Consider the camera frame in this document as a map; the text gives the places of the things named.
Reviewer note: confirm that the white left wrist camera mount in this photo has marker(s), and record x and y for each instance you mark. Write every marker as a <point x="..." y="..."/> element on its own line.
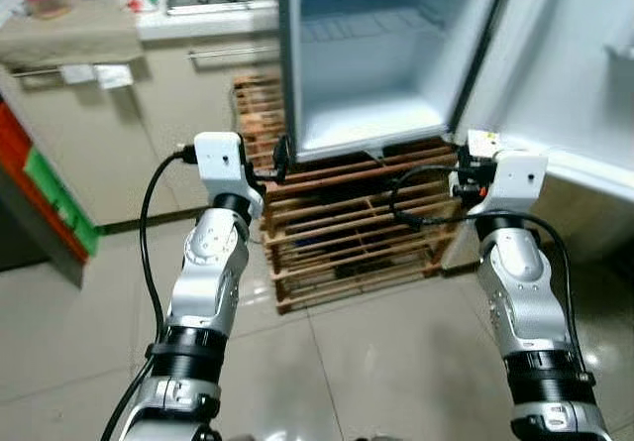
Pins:
<point x="220" y="159"/>

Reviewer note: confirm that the wooden pallet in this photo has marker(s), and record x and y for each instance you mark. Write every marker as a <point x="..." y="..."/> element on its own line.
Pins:
<point x="337" y="233"/>

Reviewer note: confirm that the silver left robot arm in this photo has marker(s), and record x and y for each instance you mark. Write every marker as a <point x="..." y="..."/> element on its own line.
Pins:
<point x="203" y="282"/>

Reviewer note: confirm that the plain white label tag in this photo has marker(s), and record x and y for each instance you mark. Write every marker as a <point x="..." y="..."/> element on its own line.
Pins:
<point x="76" y="72"/>

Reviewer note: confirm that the beige cloth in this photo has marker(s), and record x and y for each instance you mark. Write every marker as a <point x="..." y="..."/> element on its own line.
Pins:
<point x="69" y="40"/>

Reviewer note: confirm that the orange board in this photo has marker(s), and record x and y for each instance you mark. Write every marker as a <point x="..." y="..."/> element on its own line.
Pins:
<point x="35" y="198"/>

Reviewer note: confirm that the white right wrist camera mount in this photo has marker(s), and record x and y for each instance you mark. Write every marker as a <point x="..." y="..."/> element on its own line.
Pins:
<point x="515" y="178"/>

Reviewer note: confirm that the green board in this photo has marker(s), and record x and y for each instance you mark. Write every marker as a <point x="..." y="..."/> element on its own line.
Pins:
<point x="67" y="208"/>

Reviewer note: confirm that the small grey fridge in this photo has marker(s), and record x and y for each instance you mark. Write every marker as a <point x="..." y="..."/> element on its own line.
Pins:
<point x="367" y="64"/>

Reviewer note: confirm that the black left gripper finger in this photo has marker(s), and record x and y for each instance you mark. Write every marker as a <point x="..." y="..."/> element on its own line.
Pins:
<point x="281" y="156"/>

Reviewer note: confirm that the printed white label tag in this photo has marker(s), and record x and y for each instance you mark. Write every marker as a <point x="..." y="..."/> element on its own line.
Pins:
<point x="114" y="76"/>

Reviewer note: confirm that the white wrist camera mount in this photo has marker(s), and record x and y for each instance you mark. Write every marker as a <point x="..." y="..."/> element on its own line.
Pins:
<point x="220" y="159"/>
<point x="515" y="178"/>

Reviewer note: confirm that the small fridge door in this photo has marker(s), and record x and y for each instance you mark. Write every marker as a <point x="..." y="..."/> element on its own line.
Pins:
<point x="565" y="74"/>

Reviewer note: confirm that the white kitchen cabinet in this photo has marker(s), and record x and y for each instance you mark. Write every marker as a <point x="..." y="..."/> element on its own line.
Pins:
<point x="178" y="134"/>

